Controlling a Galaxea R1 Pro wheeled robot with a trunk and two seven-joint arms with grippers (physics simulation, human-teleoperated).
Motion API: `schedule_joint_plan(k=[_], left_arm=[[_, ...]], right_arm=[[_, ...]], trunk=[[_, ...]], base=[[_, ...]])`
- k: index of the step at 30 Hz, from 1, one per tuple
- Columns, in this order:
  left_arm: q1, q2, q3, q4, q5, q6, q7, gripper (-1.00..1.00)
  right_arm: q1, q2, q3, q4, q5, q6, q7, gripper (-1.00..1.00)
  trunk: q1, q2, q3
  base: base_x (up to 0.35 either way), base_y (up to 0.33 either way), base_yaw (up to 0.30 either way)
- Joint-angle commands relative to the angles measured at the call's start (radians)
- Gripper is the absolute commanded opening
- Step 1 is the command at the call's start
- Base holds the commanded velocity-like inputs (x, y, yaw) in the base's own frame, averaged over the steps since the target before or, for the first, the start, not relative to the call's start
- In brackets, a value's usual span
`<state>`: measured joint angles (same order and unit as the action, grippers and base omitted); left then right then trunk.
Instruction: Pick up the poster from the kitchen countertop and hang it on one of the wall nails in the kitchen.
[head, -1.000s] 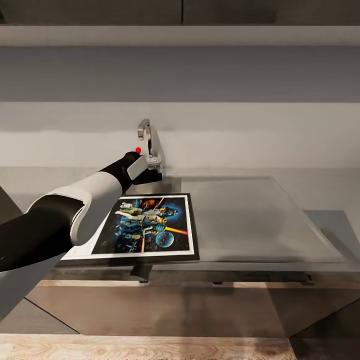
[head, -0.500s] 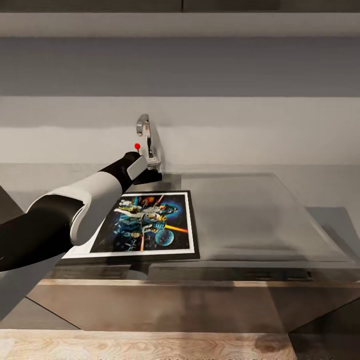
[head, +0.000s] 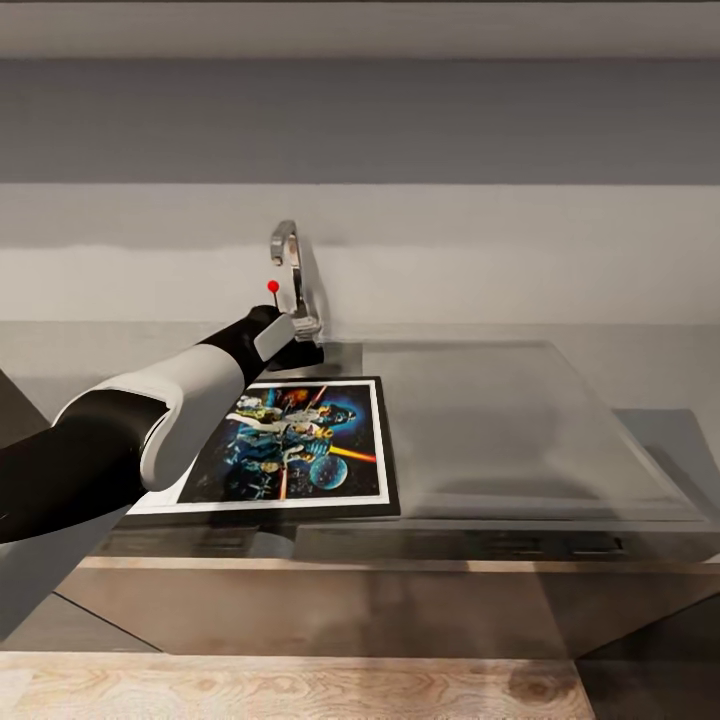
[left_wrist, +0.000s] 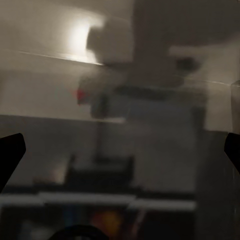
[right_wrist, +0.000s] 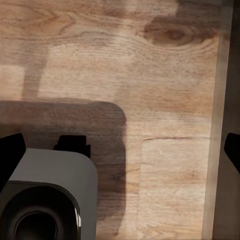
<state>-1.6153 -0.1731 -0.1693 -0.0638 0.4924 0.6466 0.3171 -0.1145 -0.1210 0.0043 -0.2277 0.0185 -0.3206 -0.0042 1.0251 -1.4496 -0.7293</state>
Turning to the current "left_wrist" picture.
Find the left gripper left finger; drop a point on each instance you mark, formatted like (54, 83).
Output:
(12, 149)

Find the drop in sink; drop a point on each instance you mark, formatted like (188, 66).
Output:
(125, 107)

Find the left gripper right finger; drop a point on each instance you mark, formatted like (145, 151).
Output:
(232, 149)

